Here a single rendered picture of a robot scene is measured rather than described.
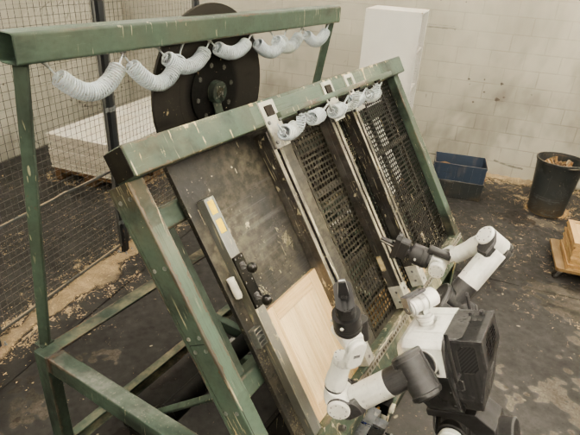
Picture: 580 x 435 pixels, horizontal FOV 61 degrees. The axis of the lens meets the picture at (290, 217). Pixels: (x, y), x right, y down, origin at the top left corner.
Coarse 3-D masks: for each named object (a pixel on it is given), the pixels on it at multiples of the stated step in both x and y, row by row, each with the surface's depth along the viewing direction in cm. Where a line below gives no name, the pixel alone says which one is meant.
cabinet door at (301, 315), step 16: (304, 288) 199; (320, 288) 207; (272, 304) 185; (288, 304) 190; (304, 304) 197; (320, 304) 205; (272, 320) 181; (288, 320) 188; (304, 320) 195; (320, 320) 202; (288, 336) 186; (304, 336) 193; (320, 336) 200; (288, 352) 183; (304, 352) 190; (320, 352) 198; (304, 368) 188; (320, 368) 196; (304, 384) 186; (320, 384) 193; (320, 400) 191; (320, 416) 189
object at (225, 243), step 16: (208, 208) 167; (208, 224) 169; (224, 224) 171; (224, 240) 169; (224, 256) 171; (240, 288) 173; (256, 320) 174; (272, 336) 176; (272, 352) 176; (288, 368) 178; (288, 384) 178; (304, 400) 181; (304, 416) 180
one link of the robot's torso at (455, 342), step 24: (456, 312) 174; (480, 312) 168; (408, 336) 168; (432, 336) 164; (456, 336) 160; (480, 336) 157; (432, 360) 159; (456, 360) 161; (480, 360) 156; (456, 384) 164; (480, 384) 159; (456, 408) 168; (480, 408) 164
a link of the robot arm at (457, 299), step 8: (456, 280) 188; (456, 288) 186; (464, 288) 185; (472, 288) 184; (456, 296) 185; (464, 296) 185; (472, 296) 186; (456, 304) 185; (464, 304) 186; (472, 304) 188
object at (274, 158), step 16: (272, 128) 192; (304, 128) 190; (256, 144) 199; (272, 144) 196; (272, 160) 198; (272, 176) 201; (288, 176) 199; (288, 192) 200; (288, 208) 203; (304, 208) 203; (304, 224) 202; (304, 240) 204; (320, 240) 206; (320, 256) 203; (320, 272) 206; (336, 272) 209; (368, 352) 213
